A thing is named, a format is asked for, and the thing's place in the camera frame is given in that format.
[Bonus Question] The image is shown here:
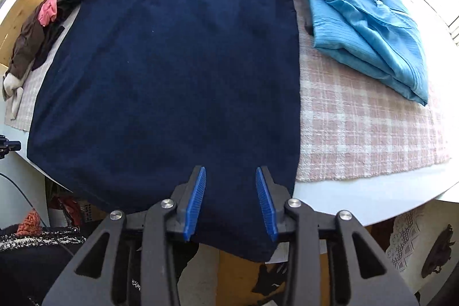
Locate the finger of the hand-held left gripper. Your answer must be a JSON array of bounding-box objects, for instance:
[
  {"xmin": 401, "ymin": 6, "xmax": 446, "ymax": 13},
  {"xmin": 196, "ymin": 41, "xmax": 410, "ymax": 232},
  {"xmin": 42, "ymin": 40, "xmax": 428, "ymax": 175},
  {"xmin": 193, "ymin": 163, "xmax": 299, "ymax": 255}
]
[{"xmin": 0, "ymin": 135, "xmax": 22, "ymax": 159}]

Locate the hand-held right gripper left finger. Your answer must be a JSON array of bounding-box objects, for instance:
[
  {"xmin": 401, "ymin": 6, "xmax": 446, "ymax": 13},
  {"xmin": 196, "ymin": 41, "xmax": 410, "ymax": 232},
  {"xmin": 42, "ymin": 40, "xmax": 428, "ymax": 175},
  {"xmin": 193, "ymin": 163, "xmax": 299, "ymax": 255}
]
[{"xmin": 42, "ymin": 165, "xmax": 207, "ymax": 306}]

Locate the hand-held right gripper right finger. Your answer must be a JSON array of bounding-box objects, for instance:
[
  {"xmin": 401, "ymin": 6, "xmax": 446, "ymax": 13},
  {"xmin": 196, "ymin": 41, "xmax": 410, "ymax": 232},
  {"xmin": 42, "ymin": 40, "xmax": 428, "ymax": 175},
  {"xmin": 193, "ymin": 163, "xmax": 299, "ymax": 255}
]
[{"xmin": 254, "ymin": 165, "xmax": 420, "ymax": 306}]

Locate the navy blue shirt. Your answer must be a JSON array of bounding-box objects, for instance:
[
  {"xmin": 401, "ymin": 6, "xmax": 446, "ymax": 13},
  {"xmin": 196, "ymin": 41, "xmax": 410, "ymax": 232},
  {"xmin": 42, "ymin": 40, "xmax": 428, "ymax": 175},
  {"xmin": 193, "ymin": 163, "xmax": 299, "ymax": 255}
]
[{"xmin": 27, "ymin": 0, "xmax": 338, "ymax": 264}]

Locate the white paper sheet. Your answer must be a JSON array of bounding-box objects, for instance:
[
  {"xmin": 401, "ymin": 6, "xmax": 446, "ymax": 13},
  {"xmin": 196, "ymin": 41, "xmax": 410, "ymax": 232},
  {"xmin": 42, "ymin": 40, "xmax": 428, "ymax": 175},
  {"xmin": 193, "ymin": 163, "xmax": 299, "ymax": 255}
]
[{"xmin": 267, "ymin": 241, "xmax": 290, "ymax": 264}]

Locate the white garment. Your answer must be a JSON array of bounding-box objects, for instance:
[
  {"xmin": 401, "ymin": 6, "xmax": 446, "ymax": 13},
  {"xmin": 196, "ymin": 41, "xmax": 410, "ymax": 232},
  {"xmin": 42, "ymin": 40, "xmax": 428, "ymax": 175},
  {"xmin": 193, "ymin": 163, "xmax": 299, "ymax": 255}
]
[{"xmin": 2, "ymin": 73, "xmax": 26, "ymax": 120}]

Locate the cardboard box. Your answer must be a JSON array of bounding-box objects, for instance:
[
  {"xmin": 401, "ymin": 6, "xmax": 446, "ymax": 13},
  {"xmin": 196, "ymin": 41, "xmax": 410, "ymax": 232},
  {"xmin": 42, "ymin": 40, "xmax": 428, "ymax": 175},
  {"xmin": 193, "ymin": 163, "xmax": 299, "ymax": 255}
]
[{"xmin": 219, "ymin": 249, "xmax": 298, "ymax": 306}]

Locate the person's foot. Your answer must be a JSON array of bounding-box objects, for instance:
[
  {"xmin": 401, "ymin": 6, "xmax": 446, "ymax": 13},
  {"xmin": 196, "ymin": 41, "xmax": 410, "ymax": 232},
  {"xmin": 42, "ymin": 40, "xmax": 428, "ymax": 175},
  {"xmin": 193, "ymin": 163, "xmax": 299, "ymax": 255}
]
[{"xmin": 251, "ymin": 263, "xmax": 287, "ymax": 296}]

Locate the orange knit scarf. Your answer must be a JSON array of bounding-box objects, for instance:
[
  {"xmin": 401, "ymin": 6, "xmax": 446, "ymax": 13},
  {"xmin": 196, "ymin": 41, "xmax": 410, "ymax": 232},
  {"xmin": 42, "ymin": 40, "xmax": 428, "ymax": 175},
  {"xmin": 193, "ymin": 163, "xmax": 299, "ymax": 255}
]
[{"xmin": 16, "ymin": 211, "xmax": 43, "ymax": 237}]

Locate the red bag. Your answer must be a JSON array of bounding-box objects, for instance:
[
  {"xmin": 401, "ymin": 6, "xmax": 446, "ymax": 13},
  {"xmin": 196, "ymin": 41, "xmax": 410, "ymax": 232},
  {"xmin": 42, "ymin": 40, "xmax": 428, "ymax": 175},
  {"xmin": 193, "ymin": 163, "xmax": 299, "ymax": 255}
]
[{"xmin": 54, "ymin": 195, "xmax": 81, "ymax": 226}]

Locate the black garment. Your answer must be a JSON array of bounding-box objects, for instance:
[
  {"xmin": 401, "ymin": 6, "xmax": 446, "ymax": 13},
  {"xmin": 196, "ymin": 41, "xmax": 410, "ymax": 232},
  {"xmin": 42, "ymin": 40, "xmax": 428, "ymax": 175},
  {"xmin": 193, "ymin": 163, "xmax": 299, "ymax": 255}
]
[{"xmin": 30, "ymin": 0, "xmax": 85, "ymax": 72}]

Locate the person's black clothing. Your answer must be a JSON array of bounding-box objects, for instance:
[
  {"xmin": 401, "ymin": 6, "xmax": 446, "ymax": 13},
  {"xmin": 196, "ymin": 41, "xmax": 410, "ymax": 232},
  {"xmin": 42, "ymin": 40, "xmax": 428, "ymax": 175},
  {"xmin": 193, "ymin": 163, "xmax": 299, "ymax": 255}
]
[{"xmin": 0, "ymin": 225, "xmax": 90, "ymax": 306}]

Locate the slatted wooden board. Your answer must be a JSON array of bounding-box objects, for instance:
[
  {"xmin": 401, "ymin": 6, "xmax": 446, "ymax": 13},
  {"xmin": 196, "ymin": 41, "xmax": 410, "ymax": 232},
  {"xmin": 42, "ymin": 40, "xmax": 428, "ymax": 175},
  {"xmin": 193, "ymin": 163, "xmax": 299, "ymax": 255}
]
[{"xmin": 0, "ymin": 0, "xmax": 51, "ymax": 66}]

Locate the pink plaid blanket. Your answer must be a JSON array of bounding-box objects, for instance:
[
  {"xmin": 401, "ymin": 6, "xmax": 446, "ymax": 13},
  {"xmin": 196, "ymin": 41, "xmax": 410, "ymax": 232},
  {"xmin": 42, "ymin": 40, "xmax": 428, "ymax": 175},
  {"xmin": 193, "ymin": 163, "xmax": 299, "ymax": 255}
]
[{"xmin": 4, "ymin": 0, "xmax": 450, "ymax": 183}]

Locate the pink garment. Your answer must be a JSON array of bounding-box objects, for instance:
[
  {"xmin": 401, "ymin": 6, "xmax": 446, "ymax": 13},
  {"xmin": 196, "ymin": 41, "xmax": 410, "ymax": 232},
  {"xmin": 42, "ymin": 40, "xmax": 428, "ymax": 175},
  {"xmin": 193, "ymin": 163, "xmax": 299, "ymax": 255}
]
[{"xmin": 38, "ymin": 0, "xmax": 67, "ymax": 28}]

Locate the white lace cloth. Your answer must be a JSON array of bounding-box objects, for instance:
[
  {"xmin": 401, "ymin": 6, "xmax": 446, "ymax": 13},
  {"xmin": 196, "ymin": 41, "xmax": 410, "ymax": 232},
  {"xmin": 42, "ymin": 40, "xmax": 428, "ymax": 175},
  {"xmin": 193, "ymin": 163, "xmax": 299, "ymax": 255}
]
[{"xmin": 385, "ymin": 209, "xmax": 427, "ymax": 271}]

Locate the light blue folded garment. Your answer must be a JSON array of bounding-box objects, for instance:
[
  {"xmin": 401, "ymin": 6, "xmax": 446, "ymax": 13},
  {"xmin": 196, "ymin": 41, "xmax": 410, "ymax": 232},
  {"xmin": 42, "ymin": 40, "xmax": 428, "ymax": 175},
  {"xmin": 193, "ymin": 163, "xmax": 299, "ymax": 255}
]
[{"xmin": 295, "ymin": 0, "xmax": 430, "ymax": 108}]

